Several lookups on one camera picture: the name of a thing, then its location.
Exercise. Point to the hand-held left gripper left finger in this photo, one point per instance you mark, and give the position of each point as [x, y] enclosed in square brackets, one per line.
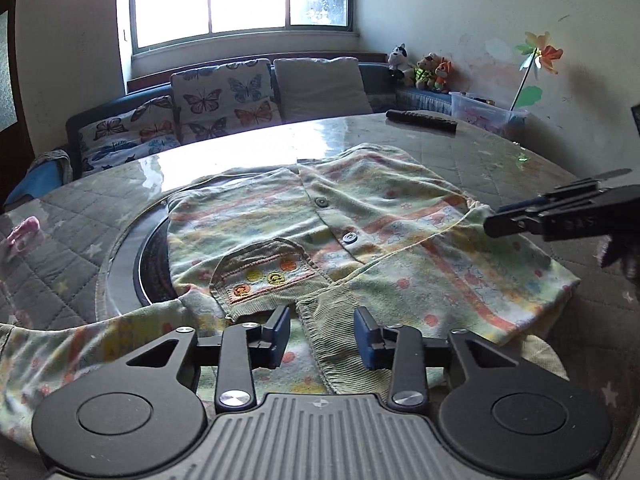
[277, 345]

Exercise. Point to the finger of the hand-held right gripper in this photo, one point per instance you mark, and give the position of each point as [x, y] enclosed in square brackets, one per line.
[530, 203]
[510, 225]

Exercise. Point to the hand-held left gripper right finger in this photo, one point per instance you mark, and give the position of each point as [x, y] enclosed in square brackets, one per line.
[365, 345]

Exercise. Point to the patterned pastel baby cardigan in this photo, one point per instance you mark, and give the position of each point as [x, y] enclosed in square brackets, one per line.
[400, 220]

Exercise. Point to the clear plastic storage box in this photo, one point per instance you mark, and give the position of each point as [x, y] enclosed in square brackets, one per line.
[480, 112]

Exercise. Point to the black remote control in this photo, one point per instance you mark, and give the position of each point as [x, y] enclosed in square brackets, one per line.
[422, 120]

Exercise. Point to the round recessed table cooker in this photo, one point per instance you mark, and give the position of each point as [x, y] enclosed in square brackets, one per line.
[150, 265]

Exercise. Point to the colourful paper pinwheel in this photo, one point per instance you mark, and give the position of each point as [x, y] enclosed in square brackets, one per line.
[542, 52]

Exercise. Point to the orange plush toy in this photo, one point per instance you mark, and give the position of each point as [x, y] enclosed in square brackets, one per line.
[442, 72]

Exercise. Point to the plush bear in green vest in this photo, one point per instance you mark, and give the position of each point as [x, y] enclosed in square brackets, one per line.
[424, 72]

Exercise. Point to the black and white plush toy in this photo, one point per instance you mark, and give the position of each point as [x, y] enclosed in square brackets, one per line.
[400, 57]

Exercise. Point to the plain beige cushion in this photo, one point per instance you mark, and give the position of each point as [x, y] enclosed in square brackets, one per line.
[320, 87]

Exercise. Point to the upright butterfly print cushion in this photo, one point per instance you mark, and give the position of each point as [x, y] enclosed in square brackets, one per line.
[220, 95]

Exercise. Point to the flat butterfly print cushion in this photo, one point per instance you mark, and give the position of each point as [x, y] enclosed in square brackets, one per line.
[125, 135]

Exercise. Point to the small pink cloth item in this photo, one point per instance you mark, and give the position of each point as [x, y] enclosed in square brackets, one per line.
[25, 232]

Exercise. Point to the grey striped garment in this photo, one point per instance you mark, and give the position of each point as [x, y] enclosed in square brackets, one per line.
[60, 160]

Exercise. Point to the dark blue sofa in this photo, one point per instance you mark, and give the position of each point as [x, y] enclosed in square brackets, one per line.
[115, 107]

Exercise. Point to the blue cloth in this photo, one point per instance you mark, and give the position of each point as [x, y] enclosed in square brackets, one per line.
[35, 187]

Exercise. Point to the dark wooden door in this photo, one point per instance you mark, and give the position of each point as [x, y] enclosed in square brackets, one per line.
[6, 85]

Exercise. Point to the green paper wall cutout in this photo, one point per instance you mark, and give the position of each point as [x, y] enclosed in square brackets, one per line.
[531, 95]

